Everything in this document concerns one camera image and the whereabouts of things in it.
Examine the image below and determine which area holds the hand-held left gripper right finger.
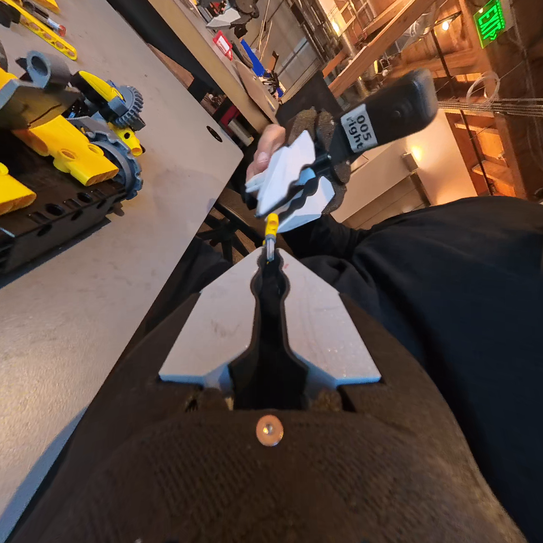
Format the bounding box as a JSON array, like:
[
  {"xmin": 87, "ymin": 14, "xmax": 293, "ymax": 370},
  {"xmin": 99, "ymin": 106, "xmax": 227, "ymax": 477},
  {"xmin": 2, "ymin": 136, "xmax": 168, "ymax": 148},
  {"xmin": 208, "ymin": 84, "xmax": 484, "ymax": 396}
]
[{"xmin": 276, "ymin": 249, "xmax": 382, "ymax": 387}]

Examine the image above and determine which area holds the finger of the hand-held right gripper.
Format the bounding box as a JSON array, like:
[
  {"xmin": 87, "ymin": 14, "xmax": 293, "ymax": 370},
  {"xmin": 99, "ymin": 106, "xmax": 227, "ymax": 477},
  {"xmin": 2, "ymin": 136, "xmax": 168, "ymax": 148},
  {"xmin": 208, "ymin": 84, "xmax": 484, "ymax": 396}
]
[
  {"xmin": 255, "ymin": 129, "xmax": 317, "ymax": 218},
  {"xmin": 278, "ymin": 175, "xmax": 337, "ymax": 233}
]

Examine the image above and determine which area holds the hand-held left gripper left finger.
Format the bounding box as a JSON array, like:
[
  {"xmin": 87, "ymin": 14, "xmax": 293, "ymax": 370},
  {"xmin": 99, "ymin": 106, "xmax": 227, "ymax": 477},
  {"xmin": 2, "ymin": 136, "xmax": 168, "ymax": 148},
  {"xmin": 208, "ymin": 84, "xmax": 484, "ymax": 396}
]
[{"xmin": 159, "ymin": 247, "xmax": 263, "ymax": 388}]

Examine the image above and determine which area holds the person's right forearm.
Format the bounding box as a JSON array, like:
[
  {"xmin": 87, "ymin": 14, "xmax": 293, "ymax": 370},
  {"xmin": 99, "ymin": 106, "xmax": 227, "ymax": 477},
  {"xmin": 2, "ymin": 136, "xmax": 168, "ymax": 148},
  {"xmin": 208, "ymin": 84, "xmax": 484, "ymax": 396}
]
[{"xmin": 280, "ymin": 212, "xmax": 382, "ymax": 264}]

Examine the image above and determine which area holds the person's right hand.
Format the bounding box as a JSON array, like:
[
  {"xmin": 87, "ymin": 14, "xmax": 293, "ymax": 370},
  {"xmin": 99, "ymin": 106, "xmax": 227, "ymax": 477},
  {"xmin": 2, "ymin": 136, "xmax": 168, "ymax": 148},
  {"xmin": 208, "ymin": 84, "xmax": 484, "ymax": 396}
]
[{"xmin": 245, "ymin": 123, "xmax": 288, "ymax": 183}]

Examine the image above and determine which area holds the black office chair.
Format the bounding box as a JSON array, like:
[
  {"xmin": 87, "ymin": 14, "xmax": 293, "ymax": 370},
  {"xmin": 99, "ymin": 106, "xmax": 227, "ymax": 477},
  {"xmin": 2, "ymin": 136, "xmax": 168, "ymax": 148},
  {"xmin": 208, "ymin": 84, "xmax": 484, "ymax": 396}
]
[{"xmin": 196, "ymin": 186, "xmax": 264, "ymax": 260}]

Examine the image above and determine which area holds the green exit sign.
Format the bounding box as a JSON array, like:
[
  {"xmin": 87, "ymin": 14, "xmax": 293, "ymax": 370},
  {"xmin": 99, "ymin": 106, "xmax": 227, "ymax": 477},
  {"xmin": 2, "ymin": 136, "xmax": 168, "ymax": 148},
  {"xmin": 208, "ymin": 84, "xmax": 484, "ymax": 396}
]
[{"xmin": 472, "ymin": 0, "xmax": 507, "ymax": 50}]

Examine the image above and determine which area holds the person's dark clothing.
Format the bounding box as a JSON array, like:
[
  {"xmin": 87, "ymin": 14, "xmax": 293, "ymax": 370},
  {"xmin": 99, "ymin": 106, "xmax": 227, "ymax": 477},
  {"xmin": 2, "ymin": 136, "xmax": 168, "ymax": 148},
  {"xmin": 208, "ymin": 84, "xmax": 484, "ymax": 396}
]
[{"xmin": 144, "ymin": 195, "xmax": 543, "ymax": 543}]

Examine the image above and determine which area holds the small red box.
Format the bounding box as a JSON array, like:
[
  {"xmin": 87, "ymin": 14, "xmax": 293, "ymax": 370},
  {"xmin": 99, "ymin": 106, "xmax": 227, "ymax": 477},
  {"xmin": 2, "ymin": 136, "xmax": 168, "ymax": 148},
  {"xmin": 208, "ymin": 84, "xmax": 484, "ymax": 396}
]
[{"xmin": 212, "ymin": 30, "xmax": 235, "ymax": 61}]

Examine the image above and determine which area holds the grey table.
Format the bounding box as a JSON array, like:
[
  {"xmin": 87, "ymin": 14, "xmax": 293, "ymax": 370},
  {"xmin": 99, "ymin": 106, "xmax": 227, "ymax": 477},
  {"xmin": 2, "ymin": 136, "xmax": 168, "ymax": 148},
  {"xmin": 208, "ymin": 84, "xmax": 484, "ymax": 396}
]
[{"xmin": 148, "ymin": 0, "xmax": 281, "ymax": 124}]

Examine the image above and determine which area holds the idle black grey gripper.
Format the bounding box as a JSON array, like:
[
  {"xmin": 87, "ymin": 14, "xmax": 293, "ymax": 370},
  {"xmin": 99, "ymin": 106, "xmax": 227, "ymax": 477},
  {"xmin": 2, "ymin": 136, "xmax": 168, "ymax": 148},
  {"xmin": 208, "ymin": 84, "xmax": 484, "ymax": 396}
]
[{"xmin": 205, "ymin": 0, "xmax": 261, "ymax": 31}]

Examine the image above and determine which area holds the toy wheel gear subassembly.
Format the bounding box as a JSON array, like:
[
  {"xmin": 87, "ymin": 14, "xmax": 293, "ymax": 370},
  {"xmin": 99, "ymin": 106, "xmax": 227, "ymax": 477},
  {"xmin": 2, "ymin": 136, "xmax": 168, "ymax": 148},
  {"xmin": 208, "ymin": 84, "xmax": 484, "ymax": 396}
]
[{"xmin": 70, "ymin": 69, "xmax": 147, "ymax": 158}]

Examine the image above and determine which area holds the yellow toy vehicle model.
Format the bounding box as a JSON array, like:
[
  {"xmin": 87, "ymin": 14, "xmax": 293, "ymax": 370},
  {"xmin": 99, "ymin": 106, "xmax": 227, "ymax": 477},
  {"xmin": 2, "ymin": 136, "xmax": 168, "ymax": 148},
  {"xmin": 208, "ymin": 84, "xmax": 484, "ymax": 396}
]
[{"xmin": 0, "ymin": 50, "xmax": 145, "ymax": 275}]

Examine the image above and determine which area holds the pile of loose toy pieces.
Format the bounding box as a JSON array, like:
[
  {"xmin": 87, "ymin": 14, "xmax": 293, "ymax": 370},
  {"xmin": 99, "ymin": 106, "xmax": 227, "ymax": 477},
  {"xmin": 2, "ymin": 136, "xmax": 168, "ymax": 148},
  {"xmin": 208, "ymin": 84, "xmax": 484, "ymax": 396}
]
[{"xmin": 0, "ymin": 0, "xmax": 80, "ymax": 61}]

